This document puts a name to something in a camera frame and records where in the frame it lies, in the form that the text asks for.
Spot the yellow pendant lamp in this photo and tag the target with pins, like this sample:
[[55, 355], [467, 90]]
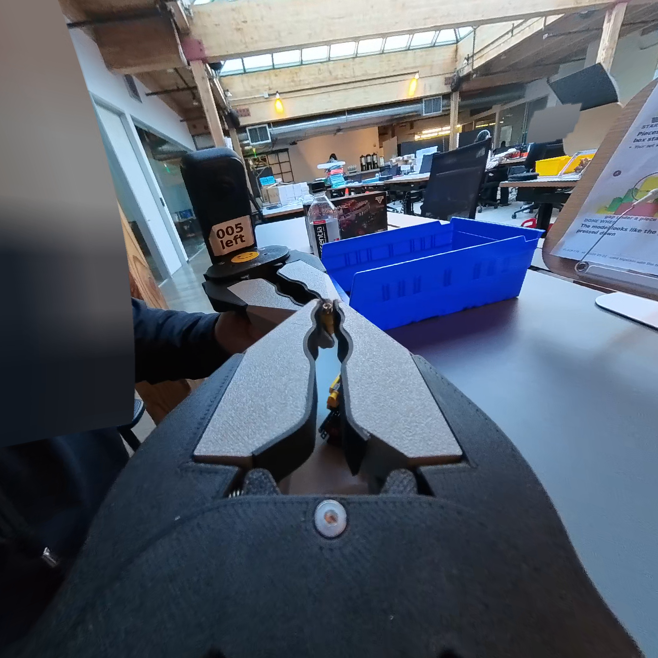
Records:
[[278, 104], [413, 85]]

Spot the white air vent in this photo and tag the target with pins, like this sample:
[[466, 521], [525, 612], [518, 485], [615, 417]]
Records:
[[432, 105], [258, 134]]

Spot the person's dark jacket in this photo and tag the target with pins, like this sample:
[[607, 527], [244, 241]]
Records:
[[51, 514]]

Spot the printed instruction sheet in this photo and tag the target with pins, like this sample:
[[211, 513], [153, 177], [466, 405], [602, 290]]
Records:
[[617, 216]]

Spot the red bin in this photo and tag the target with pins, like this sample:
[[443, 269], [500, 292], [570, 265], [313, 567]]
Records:
[[529, 222]]

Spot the yellow bin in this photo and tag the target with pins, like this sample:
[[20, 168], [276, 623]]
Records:
[[550, 165]]

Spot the clear water bottle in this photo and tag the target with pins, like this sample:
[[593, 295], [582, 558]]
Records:
[[324, 226]]

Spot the wooden post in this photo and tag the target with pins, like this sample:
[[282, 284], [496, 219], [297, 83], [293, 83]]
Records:
[[146, 277]]

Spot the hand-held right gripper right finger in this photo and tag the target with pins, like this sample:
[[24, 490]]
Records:
[[401, 406]]

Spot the black office chair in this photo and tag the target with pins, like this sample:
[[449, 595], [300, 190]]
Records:
[[455, 180]]

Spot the skylight window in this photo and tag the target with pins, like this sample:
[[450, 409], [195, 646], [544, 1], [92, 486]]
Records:
[[334, 51]]

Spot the wooden background desk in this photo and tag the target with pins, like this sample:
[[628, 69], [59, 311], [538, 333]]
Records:
[[540, 182]]

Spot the yellow black lego vehicle model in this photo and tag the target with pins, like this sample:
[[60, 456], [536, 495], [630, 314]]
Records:
[[334, 406]]

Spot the clear plastic box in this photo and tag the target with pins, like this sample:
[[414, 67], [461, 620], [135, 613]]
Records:
[[578, 163]]

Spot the person's left hand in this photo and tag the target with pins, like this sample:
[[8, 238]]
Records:
[[241, 329]]

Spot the silver ventilation duct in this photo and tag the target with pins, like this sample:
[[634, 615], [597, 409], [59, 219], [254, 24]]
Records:
[[349, 121]]

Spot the grey background table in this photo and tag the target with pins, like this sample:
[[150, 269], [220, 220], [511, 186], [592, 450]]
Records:
[[277, 231]]

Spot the stack of colourful boxes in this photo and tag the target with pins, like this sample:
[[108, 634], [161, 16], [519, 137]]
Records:
[[333, 177]]

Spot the dark lego set box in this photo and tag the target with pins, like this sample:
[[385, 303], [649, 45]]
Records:
[[362, 213]]

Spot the instruction sheet on stand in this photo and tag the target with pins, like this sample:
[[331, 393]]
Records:
[[558, 257]]

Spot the blue office chair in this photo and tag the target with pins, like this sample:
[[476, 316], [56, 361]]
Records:
[[136, 411]]

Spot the stack of white boxes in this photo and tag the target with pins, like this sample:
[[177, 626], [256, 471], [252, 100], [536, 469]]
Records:
[[285, 194]]

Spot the dark grey panel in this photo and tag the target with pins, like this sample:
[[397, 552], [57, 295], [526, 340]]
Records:
[[583, 87]]

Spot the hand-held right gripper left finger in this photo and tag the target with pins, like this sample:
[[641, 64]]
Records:
[[257, 406]]

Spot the blue plastic bin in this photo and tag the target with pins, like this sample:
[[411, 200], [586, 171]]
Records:
[[437, 277]]

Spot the white stand base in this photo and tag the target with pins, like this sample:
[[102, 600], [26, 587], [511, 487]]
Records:
[[632, 308]]

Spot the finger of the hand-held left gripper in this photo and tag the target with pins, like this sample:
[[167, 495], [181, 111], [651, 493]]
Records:
[[308, 280], [267, 301]]

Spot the person's left forearm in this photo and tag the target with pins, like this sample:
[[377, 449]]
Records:
[[175, 339]]

